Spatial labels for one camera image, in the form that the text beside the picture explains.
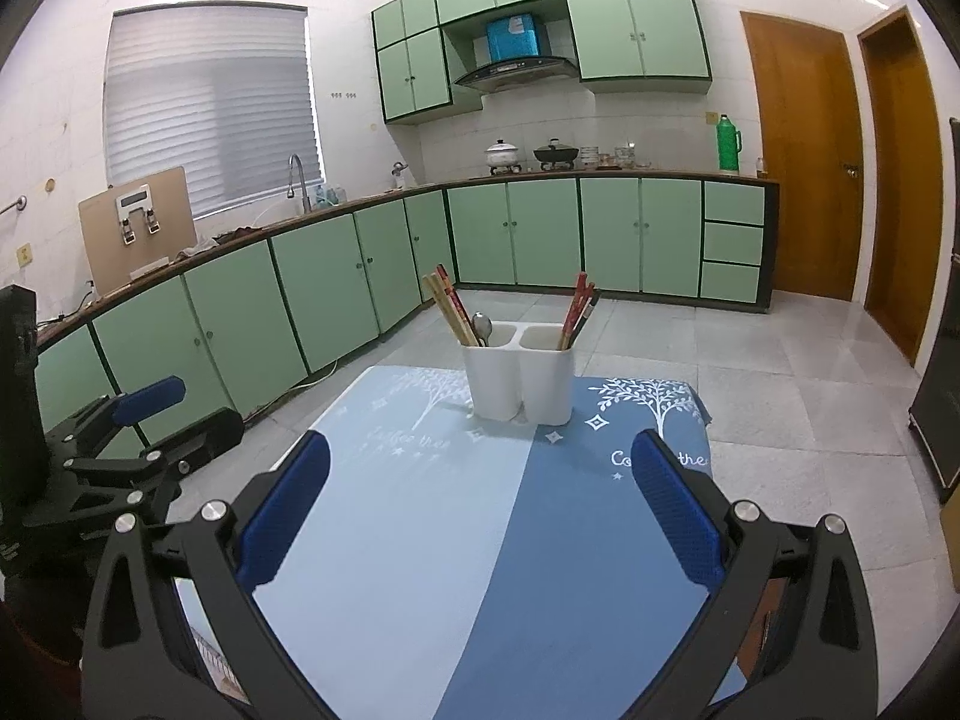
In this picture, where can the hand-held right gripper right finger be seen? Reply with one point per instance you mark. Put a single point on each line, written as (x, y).
(675, 510)

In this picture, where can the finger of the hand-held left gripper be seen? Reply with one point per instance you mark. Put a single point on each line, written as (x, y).
(150, 397)
(214, 431)

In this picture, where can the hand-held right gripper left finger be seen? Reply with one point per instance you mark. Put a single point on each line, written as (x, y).
(289, 510)

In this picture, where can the white two-compartment utensil holder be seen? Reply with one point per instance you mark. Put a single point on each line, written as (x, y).
(495, 382)

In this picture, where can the wooden cutting board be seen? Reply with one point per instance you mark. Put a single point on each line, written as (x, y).
(101, 255)

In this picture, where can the blue tree print tablecloth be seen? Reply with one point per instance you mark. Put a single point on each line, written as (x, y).
(450, 540)

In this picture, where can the white gadget with metal clips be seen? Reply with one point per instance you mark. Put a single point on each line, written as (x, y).
(136, 211)

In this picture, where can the metal sink faucet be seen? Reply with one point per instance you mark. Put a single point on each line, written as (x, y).
(304, 195)

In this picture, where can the bottles beside sink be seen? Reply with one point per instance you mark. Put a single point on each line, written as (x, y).
(331, 196)

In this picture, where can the metal spoon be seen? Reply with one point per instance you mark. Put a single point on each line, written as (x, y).
(482, 326)

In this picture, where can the white window blind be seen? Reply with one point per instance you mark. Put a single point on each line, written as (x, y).
(210, 105)

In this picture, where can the green lower kitchen cabinets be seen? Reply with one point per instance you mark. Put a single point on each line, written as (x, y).
(540, 232)

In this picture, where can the green kitchen cabinets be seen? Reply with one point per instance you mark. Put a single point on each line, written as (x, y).
(540, 232)
(645, 30)

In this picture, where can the small metal kettle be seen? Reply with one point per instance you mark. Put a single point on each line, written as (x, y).
(399, 176)

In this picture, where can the glass jars on counter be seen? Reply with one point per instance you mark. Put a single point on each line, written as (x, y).
(615, 157)

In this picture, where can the green thermos flask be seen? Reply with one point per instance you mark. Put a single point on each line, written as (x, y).
(727, 146)

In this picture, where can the black wok with lid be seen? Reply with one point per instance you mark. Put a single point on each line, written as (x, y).
(556, 155)

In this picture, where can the white cooking pot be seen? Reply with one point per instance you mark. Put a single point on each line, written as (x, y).
(502, 155)

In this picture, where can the plain wooden door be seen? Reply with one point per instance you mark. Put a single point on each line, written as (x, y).
(900, 180)

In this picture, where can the range hood with blue box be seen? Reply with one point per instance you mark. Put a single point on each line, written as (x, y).
(517, 71)

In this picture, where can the green upper kitchen cabinets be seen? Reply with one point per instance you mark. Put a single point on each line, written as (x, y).
(645, 30)

